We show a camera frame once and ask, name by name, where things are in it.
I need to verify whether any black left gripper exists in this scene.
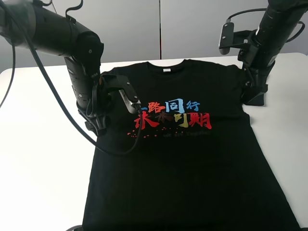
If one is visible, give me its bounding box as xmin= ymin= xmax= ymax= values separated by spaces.
xmin=77 ymin=96 xmax=112 ymax=136

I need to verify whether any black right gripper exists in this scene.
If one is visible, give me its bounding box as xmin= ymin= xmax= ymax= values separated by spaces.
xmin=241 ymin=65 xmax=269 ymax=106

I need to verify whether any black printed t-shirt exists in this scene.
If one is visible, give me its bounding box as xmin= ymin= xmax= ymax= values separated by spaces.
xmin=82 ymin=60 xmax=300 ymax=231

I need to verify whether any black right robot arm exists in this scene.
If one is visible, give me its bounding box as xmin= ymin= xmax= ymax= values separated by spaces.
xmin=238 ymin=0 xmax=308 ymax=106

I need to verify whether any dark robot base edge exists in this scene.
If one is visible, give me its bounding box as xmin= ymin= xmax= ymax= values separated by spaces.
xmin=66 ymin=225 xmax=83 ymax=231

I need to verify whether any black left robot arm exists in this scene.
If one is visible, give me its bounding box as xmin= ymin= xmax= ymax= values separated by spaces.
xmin=0 ymin=0 xmax=107 ymax=136

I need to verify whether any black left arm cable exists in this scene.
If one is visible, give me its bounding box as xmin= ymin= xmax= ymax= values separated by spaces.
xmin=0 ymin=0 xmax=143 ymax=156

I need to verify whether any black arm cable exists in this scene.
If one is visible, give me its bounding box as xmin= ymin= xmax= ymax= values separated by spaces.
xmin=0 ymin=0 xmax=143 ymax=156
xmin=226 ymin=8 xmax=306 ymax=43

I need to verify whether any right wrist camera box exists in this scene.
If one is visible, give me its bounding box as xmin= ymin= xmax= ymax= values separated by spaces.
xmin=218 ymin=19 xmax=251 ymax=55

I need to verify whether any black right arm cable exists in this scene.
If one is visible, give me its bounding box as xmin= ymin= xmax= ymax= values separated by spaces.
xmin=226 ymin=8 xmax=306 ymax=43

